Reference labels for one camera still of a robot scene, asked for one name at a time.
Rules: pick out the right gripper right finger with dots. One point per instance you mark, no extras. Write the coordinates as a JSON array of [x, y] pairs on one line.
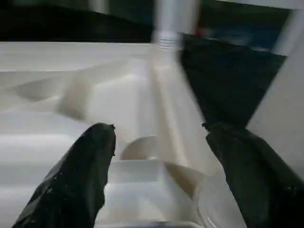
[[256, 180]]

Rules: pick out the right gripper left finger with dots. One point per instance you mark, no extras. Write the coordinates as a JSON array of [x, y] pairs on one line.
[[76, 180]]

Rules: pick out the white plastic table top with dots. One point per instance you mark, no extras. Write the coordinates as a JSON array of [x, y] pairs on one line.
[[71, 95]]

